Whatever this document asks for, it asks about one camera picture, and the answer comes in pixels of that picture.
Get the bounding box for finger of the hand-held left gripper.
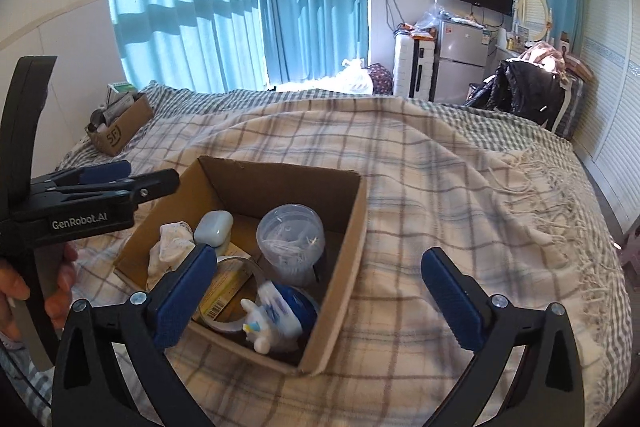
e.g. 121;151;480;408
30;160;132;191
60;169;180;208

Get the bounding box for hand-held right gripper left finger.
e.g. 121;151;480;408
50;243;218;427

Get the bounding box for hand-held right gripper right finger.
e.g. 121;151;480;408
421;248;587;427

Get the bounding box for yellow box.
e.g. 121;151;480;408
197;243;256;321

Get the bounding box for white tape ring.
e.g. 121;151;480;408
192;256;274;333

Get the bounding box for white tissue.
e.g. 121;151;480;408
146;220;197;291

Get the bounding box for light blue case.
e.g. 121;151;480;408
193;210;235;249

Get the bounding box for white toy with blue star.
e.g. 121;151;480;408
240;282;321;354

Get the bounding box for large cardboard box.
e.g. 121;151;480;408
112;155;370;377

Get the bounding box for clear plastic cotton swab jar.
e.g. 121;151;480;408
256;204;326;286

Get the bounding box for person's left hand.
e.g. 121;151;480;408
0;242;79;344

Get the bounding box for small cardboard box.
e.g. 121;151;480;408
86;94;155;156

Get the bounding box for green white carton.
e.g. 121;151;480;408
106;82;137;106

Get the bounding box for cream plaid fringed blanket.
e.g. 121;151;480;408
30;97;627;427

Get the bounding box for black jacket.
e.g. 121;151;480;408
465;58;569;130

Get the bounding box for grey checkered storage box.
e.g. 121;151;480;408
552;74;587;140

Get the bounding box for white plastic bag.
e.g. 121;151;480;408
335;58;375;96

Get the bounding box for dark floral bag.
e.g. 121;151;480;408
367;63;396;96

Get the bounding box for white suitcase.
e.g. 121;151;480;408
392;34;441;100

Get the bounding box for silver fridge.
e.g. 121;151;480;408
432;18;494;104

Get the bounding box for pink cloth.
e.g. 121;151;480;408
520;44;569;76

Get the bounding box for brown flat cartons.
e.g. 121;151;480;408
564;54;596;80

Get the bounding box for white louvred wardrobe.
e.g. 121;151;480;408
570;0;640;234

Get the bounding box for clear plastic bag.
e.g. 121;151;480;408
415;4;449;33

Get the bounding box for oval white vanity mirror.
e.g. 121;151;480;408
514;0;550;43

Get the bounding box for dark wall cable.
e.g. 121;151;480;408
382;0;402;30

